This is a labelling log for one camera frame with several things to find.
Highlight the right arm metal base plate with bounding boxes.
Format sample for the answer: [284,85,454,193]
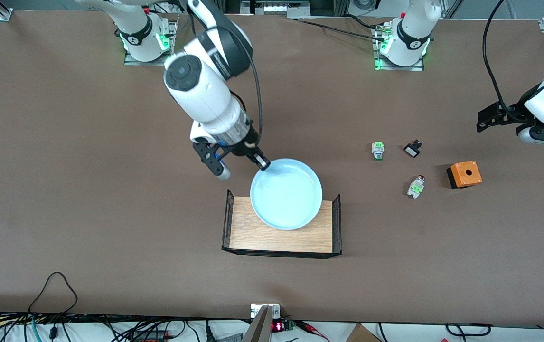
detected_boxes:
[124,19,178,66]

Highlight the black coiled cable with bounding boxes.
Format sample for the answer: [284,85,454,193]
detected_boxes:
[445,323,493,337]

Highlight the wooden tray black mesh sides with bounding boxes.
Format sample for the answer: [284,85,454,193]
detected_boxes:
[221,189,342,259]

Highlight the brown cardboard piece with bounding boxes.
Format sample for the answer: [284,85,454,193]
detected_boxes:
[346,323,383,342]

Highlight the thin black looped cable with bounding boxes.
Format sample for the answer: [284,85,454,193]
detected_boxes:
[28,272,78,315]

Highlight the light blue round plate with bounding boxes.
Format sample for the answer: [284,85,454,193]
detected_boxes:
[250,158,323,231]

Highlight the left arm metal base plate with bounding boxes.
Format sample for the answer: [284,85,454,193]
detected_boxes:
[373,21,425,72]

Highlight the orange button enclosure box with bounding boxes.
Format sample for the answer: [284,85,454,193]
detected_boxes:
[446,161,483,190]

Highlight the red clip lead wire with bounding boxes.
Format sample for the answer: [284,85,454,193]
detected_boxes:
[295,320,330,342]

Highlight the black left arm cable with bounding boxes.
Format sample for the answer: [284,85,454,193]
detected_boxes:
[483,0,529,122]

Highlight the metal frame light strip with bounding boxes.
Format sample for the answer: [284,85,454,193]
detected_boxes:
[240,0,311,19]

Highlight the black cable across table edge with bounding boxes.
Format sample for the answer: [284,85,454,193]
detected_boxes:
[291,14,386,41]

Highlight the red push button switch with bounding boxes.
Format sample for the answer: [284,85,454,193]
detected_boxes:
[407,175,426,199]

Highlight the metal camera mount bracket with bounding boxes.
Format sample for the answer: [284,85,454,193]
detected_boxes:
[242,303,281,342]

